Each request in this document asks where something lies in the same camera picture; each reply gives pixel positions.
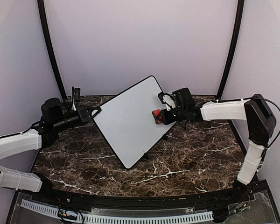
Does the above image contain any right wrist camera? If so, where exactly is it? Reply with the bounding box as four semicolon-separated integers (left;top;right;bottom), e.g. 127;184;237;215
158;92;176;111

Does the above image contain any white whiteboard with black frame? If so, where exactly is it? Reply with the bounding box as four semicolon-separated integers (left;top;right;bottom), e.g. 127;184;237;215
94;76;173;169

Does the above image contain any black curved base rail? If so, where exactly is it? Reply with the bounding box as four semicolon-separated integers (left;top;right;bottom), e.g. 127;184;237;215
30;184;254;211

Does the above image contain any black frame post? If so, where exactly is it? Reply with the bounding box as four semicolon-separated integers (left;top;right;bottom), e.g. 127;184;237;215
37;0;67;100
216;0;245;100

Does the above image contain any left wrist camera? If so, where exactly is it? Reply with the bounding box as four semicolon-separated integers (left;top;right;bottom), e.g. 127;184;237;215
71;86;81;111

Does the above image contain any white slotted cable duct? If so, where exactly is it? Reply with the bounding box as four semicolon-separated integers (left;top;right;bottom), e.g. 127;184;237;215
21;199;214;224

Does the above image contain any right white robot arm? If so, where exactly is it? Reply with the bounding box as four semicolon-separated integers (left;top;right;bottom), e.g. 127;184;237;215
152;88;277;203

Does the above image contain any left black frame post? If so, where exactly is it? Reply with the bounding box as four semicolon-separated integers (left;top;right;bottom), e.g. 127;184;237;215
37;0;67;100

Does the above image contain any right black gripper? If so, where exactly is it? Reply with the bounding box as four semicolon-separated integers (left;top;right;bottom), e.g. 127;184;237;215
156;106;186;125

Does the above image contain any black whiteboard stand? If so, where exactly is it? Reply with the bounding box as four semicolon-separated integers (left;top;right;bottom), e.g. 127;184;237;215
142;134;168;160

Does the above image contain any red whiteboard eraser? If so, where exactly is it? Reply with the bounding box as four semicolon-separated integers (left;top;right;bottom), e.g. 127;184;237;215
152;110;162;125

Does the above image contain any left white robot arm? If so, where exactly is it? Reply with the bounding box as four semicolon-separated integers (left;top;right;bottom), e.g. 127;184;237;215
0;98;101;203

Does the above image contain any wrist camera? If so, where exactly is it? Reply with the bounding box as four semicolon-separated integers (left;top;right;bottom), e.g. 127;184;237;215
71;86;81;111
158;92;176;111

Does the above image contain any right black frame post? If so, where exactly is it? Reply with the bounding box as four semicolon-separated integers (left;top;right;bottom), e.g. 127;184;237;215
216;0;245;100

